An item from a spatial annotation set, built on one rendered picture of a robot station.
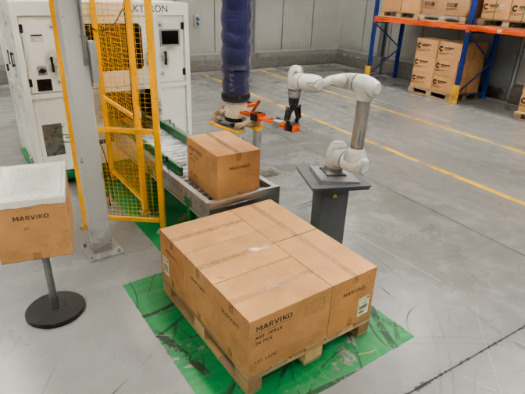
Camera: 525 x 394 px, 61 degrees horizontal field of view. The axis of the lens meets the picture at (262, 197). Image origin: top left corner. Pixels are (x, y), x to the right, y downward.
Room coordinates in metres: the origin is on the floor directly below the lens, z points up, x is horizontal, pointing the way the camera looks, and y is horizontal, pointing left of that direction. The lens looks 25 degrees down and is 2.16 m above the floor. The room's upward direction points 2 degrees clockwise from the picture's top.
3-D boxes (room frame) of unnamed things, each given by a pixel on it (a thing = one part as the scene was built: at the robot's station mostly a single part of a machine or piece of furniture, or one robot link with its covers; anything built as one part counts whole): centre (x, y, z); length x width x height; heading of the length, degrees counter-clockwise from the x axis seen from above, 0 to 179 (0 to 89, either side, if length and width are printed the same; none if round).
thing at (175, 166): (4.47, 1.25, 0.60); 1.60 x 0.10 x 0.09; 36
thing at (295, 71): (3.08, -0.20, 1.62); 0.13 x 0.11 x 0.16; 39
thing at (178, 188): (4.14, 1.09, 0.50); 2.31 x 0.05 x 0.19; 36
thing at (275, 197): (3.38, 0.14, 0.48); 0.70 x 0.03 x 0.15; 126
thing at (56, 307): (2.57, 1.46, 0.31); 0.40 x 0.40 x 0.62
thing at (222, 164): (3.67, 0.36, 0.75); 0.60 x 0.40 x 0.40; 33
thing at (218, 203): (3.38, 0.14, 0.58); 0.70 x 0.03 x 0.06; 126
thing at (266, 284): (2.66, -0.01, 0.34); 1.20 x 1.00 x 0.40; 36
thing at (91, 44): (3.46, 1.32, 1.62); 0.20 x 0.05 x 0.30; 36
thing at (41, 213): (2.57, 1.46, 0.82); 0.60 x 0.40 x 0.40; 22
